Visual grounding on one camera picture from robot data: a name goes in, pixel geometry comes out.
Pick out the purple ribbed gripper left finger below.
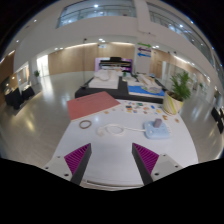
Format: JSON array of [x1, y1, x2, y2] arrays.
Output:
[[64, 143, 92, 185]]

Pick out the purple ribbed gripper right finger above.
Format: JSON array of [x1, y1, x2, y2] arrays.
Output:
[[132, 143, 159, 185]]

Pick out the grey charger plug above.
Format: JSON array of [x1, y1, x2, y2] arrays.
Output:
[[153, 118, 162, 128]]

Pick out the light blue power strip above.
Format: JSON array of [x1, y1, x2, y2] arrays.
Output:
[[143, 121, 171, 140]]

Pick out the scattered colourful small pieces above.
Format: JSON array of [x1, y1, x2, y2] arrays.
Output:
[[102, 100, 180, 125]]

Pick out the red mat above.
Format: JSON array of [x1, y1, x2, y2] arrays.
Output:
[[67, 91, 119, 121]]

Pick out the potted green plant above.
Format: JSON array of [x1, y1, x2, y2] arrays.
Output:
[[163, 72, 191, 115]]

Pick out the black low platform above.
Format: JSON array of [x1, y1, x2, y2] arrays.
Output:
[[74, 78, 163, 104]]

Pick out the blue mat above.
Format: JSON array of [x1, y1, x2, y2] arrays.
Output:
[[128, 86, 165, 97]]

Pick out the white architectural model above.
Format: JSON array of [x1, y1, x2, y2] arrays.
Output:
[[89, 69, 122, 89]]

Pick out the black covered tables left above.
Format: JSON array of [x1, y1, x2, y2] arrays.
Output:
[[5, 87, 35, 110]]

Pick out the black piano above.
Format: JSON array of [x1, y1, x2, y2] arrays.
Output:
[[99, 57, 123, 69]]

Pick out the directional sign pillar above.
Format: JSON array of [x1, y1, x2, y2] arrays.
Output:
[[136, 36, 152, 74]]

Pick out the white coiled cable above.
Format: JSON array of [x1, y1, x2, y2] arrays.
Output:
[[97, 123, 147, 137]]

